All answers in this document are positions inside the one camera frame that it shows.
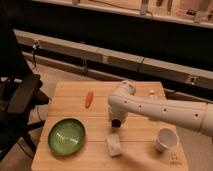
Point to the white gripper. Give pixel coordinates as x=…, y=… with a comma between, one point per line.
x=117, y=114

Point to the black eraser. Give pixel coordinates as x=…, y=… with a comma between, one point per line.
x=116, y=123

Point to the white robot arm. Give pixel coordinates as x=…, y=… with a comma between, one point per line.
x=196, y=116

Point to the orange carrot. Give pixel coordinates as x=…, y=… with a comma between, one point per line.
x=89, y=99

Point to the small white bottle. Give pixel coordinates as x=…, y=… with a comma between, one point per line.
x=152, y=94

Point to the green glass bowl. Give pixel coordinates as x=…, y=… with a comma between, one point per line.
x=66, y=137

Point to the white cup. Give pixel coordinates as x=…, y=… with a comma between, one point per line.
x=166, y=139

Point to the black chair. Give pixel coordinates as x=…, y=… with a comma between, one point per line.
x=20, y=92

